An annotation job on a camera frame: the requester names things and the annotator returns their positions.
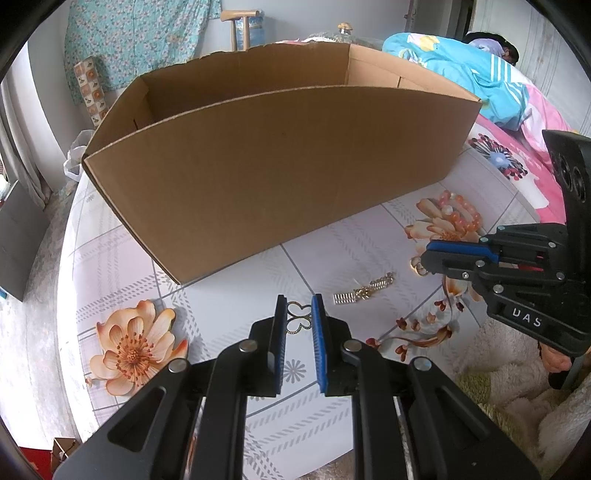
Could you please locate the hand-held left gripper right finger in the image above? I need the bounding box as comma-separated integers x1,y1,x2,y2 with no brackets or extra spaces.
311,294,541,480

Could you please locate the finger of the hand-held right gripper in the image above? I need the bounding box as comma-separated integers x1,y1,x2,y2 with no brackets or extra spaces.
421,251,491,281
425,239,500,265

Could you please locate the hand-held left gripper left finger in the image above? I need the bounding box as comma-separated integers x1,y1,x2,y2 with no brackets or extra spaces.
52,294,289,480

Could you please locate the gold butterfly ring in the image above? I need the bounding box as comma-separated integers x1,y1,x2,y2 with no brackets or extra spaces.
285,302,315,335

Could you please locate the gold hair clip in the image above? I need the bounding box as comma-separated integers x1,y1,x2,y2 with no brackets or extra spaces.
333,272,396,306

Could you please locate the brown cardboard box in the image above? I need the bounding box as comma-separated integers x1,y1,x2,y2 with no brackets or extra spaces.
82,42,483,285

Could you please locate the person's right forearm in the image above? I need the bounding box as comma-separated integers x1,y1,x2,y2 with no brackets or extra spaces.
531,374,591,480

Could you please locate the person's right hand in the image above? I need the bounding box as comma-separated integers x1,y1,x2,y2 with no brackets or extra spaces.
538,344,575,391

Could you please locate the pink bed sheet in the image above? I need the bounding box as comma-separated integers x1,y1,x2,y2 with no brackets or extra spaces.
466,69,578,227

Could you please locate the blue printed blanket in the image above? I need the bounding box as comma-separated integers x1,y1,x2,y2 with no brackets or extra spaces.
382,32,536,130

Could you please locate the white wardrobe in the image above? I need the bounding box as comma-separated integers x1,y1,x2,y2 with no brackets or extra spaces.
471,0,591,134

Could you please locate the brown paper bag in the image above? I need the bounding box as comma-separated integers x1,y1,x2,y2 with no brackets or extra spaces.
50,436,81,476

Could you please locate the lace cloth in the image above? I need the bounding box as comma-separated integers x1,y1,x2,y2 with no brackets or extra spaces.
277,33,384,48

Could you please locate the white plastic bag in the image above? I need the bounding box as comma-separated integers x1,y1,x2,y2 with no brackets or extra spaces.
64,130,95,182

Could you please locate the grey cabinet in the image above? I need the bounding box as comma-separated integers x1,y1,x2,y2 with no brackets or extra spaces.
0,180,51,303

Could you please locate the blue water jug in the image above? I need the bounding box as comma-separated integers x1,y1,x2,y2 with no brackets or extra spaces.
235,16,265,49

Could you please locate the wooden chair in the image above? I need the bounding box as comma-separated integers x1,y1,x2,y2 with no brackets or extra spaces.
220,9,264,52

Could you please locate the grey curtain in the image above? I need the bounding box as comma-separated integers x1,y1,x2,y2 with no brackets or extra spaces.
0,83,51,213

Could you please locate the tall patterned box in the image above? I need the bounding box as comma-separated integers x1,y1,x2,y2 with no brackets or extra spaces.
74,55,109,130

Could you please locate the teal floral hanging cloth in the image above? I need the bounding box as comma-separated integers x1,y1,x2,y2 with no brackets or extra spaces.
65,0,222,104

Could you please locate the orange bead bracelet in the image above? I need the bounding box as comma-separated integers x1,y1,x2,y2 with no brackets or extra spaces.
431,191,483,243

